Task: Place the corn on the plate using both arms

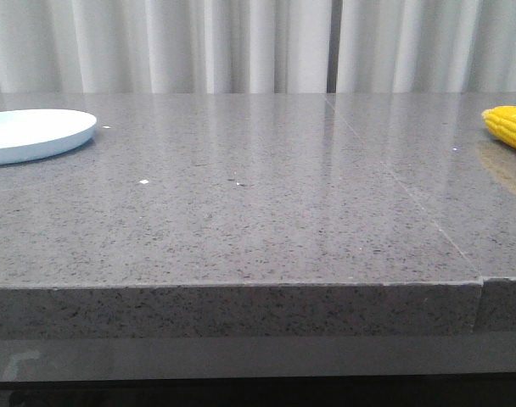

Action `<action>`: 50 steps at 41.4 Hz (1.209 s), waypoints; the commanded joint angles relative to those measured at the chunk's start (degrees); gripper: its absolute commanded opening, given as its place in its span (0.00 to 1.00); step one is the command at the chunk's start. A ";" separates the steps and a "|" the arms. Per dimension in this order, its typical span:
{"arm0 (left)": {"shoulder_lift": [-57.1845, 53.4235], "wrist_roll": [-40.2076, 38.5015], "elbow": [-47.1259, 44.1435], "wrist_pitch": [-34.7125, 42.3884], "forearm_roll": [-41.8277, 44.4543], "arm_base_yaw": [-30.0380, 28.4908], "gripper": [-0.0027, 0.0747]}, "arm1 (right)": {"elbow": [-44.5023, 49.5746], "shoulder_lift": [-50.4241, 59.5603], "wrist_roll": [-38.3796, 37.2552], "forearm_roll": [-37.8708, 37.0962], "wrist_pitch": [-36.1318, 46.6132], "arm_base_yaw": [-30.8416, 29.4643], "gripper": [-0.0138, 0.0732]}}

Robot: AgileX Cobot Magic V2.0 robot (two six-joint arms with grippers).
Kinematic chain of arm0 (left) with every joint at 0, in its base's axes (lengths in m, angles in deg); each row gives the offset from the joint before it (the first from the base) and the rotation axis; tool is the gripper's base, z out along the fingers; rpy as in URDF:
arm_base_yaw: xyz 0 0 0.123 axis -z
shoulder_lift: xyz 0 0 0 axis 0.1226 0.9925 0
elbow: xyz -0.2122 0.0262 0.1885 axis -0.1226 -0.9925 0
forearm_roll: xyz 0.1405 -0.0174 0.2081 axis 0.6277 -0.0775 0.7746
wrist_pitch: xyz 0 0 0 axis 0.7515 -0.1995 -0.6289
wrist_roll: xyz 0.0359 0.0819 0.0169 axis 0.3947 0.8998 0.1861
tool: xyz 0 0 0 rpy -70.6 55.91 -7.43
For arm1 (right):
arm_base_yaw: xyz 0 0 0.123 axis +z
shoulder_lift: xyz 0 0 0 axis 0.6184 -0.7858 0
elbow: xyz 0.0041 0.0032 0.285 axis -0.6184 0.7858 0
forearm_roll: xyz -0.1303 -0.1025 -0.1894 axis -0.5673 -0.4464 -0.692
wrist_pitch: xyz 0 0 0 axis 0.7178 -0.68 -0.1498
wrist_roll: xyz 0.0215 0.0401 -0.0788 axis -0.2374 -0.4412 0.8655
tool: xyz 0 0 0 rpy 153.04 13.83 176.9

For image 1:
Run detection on light blue round plate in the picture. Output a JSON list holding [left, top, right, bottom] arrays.
[[0, 109, 97, 165]]

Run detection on yellow corn cob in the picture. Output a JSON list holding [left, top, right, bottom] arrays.
[[481, 106, 516, 149]]

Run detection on white pleated curtain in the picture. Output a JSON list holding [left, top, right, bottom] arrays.
[[0, 1, 516, 93]]

